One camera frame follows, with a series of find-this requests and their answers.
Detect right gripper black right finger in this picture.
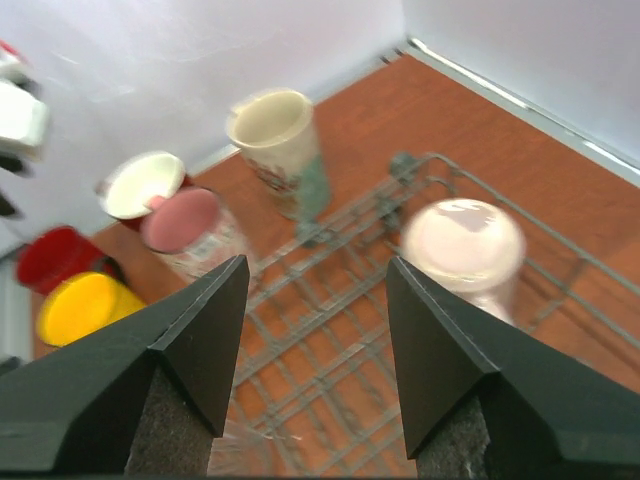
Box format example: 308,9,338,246
386,257,639,475

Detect grey wire dish rack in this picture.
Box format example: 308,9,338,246
208,154,639,479

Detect pink patterned mug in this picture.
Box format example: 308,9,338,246
140,187,258,284

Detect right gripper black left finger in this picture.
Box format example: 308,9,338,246
1,255,250,475

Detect dark red round mug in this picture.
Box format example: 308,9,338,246
95,151,194,232

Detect pale pink mug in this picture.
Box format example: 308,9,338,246
400,197,527,325

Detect yellow mug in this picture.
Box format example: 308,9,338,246
36,272,146,347

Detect tall cream decorated mug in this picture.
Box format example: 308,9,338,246
226,88,331,222

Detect aluminium frame rail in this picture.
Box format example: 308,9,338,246
406,36,639,187

